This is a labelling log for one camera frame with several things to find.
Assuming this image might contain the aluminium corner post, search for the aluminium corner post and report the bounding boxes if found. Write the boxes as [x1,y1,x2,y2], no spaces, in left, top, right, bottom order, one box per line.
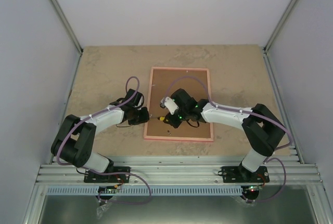
[49,0,83,56]
[263,0,300,55]

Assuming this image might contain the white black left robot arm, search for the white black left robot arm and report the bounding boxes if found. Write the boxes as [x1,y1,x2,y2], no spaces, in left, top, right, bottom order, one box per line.
[50,89,149,182]

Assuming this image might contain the left aluminium corner post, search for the left aluminium corner post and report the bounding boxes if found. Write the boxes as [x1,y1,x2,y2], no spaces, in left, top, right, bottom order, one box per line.
[49,0,83,56]

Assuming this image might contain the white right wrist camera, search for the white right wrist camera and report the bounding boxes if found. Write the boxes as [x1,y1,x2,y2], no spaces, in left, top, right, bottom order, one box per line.
[160,97,179,115]

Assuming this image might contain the pink picture frame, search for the pink picture frame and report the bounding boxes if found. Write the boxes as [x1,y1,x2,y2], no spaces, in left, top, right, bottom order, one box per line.
[144,67,214,142]

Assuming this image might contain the yellow screwdriver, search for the yellow screwdriver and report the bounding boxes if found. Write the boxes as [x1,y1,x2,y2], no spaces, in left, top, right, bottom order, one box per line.
[150,116,165,122]

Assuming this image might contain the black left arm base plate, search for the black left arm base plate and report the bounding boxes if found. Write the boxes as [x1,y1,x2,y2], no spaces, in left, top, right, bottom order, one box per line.
[83,166,131,184]

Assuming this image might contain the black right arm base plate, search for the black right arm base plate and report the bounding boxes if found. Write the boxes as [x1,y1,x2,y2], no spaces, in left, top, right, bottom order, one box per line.
[219,165,270,183]

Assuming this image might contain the right aluminium corner post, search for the right aluminium corner post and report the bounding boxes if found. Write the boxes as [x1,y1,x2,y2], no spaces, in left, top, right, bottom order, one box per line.
[263,0,300,55]

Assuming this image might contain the grey slotted cable duct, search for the grey slotted cable duct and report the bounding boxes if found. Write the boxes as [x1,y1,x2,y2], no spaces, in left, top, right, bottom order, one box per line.
[46,186,244,196]

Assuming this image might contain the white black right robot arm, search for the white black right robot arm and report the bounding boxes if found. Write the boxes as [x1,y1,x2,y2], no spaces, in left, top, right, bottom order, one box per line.
[160,89,287,182]

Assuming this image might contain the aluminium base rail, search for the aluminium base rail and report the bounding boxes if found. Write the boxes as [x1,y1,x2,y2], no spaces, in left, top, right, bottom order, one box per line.
[35,156,323,186]

